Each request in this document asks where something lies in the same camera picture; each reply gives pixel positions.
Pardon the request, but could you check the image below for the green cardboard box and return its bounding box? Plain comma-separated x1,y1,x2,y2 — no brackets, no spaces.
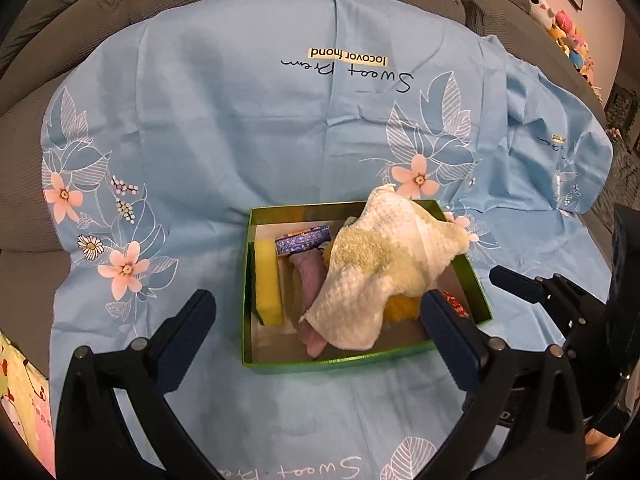
241,199,493,375

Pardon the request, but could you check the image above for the person's right hand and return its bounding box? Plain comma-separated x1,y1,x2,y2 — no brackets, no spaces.
582,425,623,467

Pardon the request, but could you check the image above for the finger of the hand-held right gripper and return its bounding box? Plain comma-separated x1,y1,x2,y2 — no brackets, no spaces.
489,266,556,311

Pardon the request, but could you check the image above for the light blue floral bed sheet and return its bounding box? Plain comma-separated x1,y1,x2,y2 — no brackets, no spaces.
37,0,616,480

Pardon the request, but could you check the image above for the blue patterned packet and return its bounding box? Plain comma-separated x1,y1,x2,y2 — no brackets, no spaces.
274,226,332,258

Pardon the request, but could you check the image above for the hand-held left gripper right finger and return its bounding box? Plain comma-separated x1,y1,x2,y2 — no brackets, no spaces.
421,290,586,480

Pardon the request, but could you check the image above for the pile of colourful plush toys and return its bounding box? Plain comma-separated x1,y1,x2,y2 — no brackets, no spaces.
520,0,601,86

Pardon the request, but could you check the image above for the red small packet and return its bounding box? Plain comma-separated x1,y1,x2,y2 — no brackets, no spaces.
440,290,473,321

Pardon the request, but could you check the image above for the pink and grey cloth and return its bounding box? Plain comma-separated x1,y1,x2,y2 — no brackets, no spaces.
290,250,341,361

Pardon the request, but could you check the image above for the cream and yellow towel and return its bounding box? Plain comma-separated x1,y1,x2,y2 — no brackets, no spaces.
298,183,480,351

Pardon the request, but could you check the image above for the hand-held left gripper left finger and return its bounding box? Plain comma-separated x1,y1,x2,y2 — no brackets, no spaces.
55,288,217,480

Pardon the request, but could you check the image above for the dark wall shelf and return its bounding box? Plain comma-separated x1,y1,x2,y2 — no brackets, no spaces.
602,82,640,156

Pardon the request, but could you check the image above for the green and yellow sponge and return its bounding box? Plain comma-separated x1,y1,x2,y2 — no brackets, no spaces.
248,240,285,327

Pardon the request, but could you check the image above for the cartoon printed cloth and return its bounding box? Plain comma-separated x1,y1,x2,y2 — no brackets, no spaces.
0,330,56,476

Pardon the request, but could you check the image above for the yellow fluffy cloth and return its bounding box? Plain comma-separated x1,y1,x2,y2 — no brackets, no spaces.
382,292,426,323

